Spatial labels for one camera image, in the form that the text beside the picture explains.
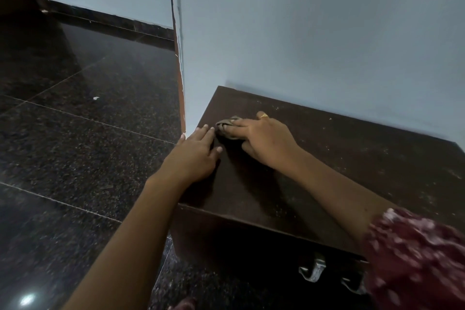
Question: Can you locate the person's left forearm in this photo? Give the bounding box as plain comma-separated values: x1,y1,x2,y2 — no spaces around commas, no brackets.
63,171,194,310

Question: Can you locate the person's right forearm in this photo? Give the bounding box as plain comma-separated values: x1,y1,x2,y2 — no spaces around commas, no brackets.
283,146,397,246

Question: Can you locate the dark brown wooden cabinet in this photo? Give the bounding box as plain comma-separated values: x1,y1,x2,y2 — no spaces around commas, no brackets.
170,85,465,310

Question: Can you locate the person's left hand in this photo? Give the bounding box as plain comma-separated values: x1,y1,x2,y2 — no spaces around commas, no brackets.
156,124,223,187

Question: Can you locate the person's right hand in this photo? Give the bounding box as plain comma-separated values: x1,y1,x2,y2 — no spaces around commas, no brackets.
222,111,303,171

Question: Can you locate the metal cabinet handle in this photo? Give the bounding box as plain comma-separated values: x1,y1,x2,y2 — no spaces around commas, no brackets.
298,253,326,283
341,276,368,296

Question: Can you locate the checked green cloth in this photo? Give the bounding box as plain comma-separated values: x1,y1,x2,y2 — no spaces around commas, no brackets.
215,115,244,140

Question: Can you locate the red floral garment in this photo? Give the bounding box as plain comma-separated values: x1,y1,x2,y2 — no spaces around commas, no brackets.
170,208,465,310

